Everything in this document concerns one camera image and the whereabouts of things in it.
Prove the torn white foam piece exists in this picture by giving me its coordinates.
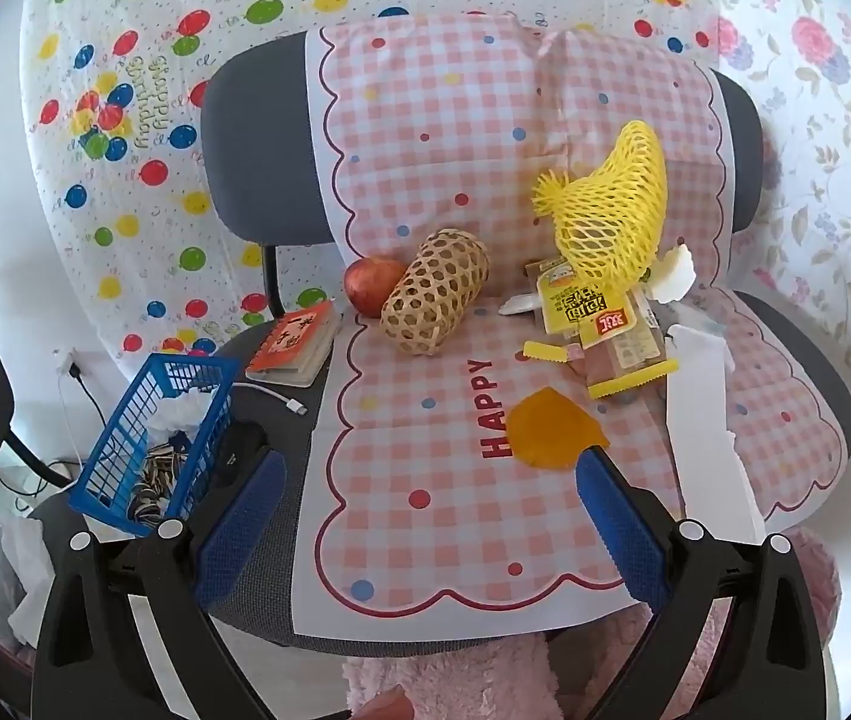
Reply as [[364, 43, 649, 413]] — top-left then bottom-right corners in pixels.
[[642, 244, 697, 305]]

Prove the red apple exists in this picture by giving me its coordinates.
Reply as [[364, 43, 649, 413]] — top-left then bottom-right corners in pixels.
[[342, 256, 410, 317]]

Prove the small tan snack wrapper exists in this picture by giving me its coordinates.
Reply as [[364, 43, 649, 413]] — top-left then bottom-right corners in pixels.
[[522, 256, 572, 286]]

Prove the black device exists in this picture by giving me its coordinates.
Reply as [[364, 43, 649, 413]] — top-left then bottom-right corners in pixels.
[[211, 420, 269, 488]]

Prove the clear wrapper with yellow edges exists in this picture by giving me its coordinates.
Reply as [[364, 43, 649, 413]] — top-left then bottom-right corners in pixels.
[[522, 330, 679, 400]]

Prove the floral printed cloth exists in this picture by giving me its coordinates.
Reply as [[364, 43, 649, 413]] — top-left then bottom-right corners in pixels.
[[695, 0, 851, 481]]

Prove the blue plastic basket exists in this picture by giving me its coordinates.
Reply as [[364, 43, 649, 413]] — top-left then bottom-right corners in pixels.
[[67, 351, 242, 539]]

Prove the small orange notebook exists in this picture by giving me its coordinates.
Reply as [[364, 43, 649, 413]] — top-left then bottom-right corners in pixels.
[[245, 300, 341, 389]]

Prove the woven bamboo basket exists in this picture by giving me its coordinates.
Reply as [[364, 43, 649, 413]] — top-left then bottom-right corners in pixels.
[[380, 229, 491, 356]]

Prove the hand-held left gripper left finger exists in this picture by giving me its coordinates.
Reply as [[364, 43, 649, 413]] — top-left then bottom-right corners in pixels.
[[31, 446, 287, 720]]

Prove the crumpled white tissue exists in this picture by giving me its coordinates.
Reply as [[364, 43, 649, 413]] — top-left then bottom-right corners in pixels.
[[144, 394, 209, 432]]

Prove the grey office chair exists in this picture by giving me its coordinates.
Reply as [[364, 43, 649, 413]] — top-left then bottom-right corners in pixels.
[[28, 30, 851, 650]]

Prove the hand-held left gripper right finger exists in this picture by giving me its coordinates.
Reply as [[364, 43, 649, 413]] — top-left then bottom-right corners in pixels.
[[560, 444, 835, 720]]

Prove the pink checked mat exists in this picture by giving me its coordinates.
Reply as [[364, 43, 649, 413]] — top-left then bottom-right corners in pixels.
[[294, 11, 846, 635]]

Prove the pile of sunflower seed shells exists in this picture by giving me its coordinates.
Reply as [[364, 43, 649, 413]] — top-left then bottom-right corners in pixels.
[[125, 446, 187, 526]]

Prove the black cable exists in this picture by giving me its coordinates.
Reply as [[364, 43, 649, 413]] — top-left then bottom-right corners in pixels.
[[69, 367, 110, 432]]

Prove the white charging cable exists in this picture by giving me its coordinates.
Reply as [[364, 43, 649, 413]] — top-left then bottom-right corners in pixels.
[[234, 381, 310, 417]]

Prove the pink fluffy clothing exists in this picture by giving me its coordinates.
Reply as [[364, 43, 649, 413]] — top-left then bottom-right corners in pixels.
[[342, 525, 842, 720]]

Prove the yellow foam fruit net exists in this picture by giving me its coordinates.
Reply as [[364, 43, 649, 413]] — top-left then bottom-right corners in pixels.
[[531, 120, 670, 290]]

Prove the yellow snack wrapper red label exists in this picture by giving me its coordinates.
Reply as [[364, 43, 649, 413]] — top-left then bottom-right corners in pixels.
[[536, 270, 647, 335]]

